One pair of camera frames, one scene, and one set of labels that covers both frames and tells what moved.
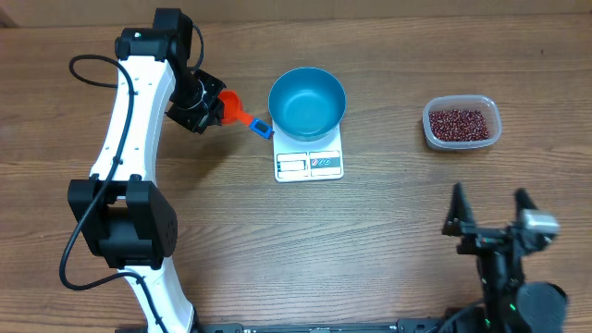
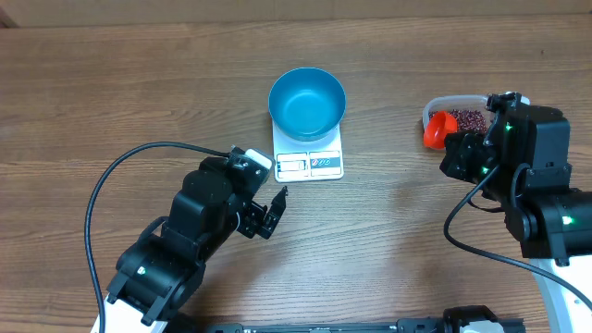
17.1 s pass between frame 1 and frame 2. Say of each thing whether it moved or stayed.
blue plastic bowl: stayed
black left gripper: moved
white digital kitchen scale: stayed
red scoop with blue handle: moved
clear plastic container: stayed
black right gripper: moved
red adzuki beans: stayed
